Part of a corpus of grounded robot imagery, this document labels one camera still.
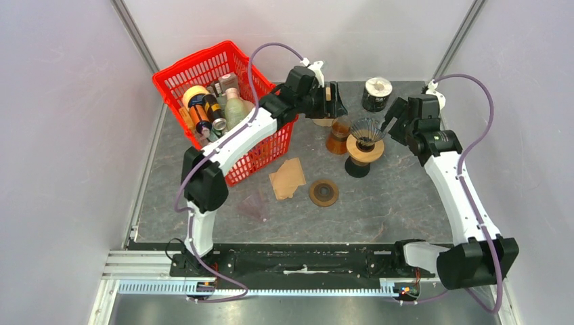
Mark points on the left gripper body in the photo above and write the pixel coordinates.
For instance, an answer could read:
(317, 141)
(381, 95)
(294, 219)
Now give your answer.
(321, 107)

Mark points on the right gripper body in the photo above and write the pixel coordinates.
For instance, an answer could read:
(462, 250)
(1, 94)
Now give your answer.
(405, 127)

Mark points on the dark glass fluted dripper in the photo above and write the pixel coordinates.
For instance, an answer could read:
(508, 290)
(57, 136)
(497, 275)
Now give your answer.
(367, 131)

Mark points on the light wooden ring holder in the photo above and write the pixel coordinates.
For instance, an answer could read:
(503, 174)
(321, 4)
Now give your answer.
(364, 155)

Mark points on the brown paper coffee filter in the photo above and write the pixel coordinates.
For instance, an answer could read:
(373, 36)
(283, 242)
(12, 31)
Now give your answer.
(287, 179)

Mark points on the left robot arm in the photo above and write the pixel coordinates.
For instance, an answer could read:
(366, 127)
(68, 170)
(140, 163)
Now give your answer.
(203, 184)

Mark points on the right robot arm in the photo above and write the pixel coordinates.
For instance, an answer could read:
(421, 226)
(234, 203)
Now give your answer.
(480, 255)

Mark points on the beige paper towel roll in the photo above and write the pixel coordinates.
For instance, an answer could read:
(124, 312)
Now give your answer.
(325, 122)

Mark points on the amber glass carafe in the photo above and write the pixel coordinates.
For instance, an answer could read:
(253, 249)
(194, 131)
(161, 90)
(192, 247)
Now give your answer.
(336, 142)

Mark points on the black wrapped paper roll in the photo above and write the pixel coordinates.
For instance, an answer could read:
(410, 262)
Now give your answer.
(376, 94)

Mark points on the green bottle pink cap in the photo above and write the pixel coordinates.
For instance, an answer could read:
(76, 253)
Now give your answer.
(235, 108)

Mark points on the black orange can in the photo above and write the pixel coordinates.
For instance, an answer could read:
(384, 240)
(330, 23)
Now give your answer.
(206, 113)

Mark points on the yellow tape roll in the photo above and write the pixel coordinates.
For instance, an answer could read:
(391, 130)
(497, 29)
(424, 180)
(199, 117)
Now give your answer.
(194, 95)

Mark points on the clear pink plastic cone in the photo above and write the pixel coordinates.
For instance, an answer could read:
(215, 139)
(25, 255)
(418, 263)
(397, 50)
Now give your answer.
(255, 206)

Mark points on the dark wooden ring holder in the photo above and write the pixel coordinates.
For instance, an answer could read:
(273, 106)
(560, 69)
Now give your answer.
(323, 192)

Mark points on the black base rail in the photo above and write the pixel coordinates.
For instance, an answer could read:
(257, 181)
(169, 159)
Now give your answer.
(294, 266)

